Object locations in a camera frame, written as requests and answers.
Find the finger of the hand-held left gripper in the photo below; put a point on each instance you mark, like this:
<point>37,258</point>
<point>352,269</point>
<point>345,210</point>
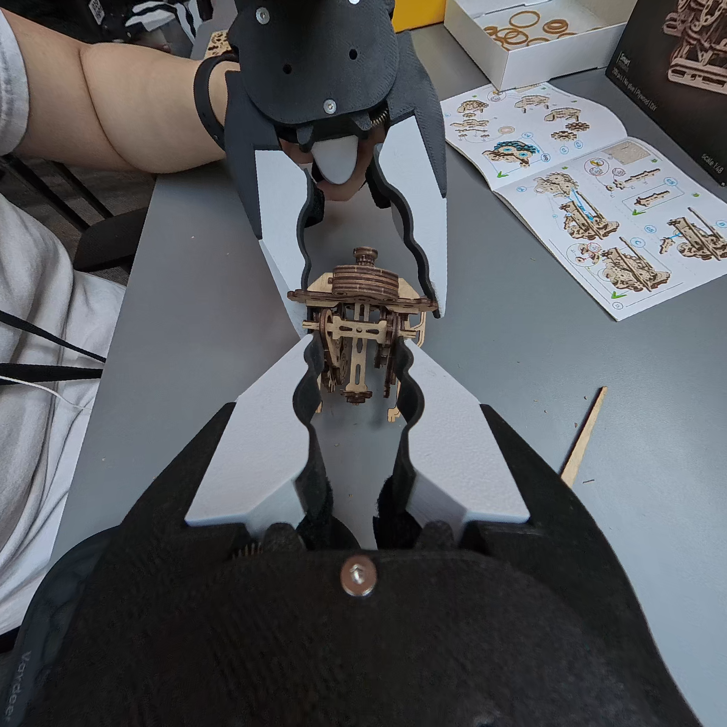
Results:
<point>278,199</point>
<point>420,182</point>

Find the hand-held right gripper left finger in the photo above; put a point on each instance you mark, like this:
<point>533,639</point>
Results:
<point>250,465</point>

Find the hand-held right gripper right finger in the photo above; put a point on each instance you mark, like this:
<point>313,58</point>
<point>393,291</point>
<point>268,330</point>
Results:
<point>465,454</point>

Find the wooden mechanical puzzle model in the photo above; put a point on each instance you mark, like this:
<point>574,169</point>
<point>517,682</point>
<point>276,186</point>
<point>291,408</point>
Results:
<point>358,329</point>

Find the person's left forearm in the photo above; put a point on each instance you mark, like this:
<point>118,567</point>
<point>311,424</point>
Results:
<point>113,113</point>

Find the grey desk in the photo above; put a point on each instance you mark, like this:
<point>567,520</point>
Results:
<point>511,369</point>

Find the person's left hand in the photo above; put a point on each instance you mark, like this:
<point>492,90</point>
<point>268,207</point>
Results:
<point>341,192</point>

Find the plywood parts sheet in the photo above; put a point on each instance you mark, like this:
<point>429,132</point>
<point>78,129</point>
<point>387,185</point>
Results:
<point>218,42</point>

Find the thin wooden stick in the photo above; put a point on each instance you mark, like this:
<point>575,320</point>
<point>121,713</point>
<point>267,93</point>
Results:
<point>585,437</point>

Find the yellow plastic bin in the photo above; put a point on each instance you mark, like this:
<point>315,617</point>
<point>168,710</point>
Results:
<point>423,5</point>

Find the black white striped cloth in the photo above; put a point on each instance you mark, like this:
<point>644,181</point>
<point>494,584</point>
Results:
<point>182,17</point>

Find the white cardboard box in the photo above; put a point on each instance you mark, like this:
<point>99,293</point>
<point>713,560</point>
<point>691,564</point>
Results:
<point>528,62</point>

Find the black office chair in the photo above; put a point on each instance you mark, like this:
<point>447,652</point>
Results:
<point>108,238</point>

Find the illustrated instruction booklet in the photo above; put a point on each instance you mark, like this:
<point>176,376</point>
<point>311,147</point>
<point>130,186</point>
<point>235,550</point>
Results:
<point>596,199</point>

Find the pile of wooden rings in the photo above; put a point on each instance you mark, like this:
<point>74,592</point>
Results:
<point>522,31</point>

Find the person's white shirt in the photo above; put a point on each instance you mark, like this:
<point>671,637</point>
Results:
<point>45,426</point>

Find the black puzzle packaging box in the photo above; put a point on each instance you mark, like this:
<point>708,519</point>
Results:
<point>670,85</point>

